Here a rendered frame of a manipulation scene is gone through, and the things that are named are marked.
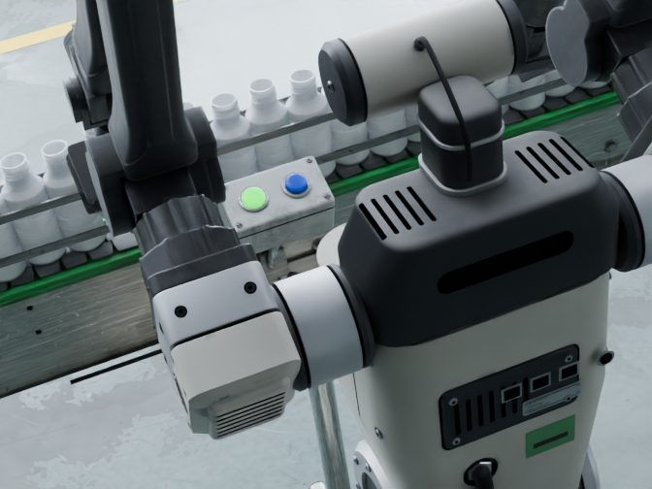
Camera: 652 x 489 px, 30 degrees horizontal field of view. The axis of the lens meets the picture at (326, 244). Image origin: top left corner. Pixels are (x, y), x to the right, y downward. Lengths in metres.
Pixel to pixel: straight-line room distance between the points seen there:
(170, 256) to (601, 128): 1.11
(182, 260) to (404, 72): 0.23
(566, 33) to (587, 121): 0.78
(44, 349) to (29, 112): 2.35
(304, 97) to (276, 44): 2.45
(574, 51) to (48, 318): 0.91
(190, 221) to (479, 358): 0.26
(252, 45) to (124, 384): 1.58
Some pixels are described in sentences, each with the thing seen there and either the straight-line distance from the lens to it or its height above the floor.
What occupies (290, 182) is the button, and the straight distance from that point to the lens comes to 1.59.
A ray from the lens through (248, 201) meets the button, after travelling 1.58.
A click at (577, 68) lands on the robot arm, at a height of 1.44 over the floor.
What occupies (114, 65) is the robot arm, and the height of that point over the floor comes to 1.62.
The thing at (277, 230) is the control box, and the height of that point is 1.07.
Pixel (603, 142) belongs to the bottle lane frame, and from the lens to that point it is 1.98.
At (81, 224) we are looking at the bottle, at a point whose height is 1.05.
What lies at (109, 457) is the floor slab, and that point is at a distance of 2.84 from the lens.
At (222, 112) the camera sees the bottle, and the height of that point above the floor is 1.16.
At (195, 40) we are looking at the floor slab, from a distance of 4.27.
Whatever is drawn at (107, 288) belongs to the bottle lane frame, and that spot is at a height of 0.95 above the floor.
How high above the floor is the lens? 2.06
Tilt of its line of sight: 39 degrees down
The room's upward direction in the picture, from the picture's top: 9 degrees counter-clockwise
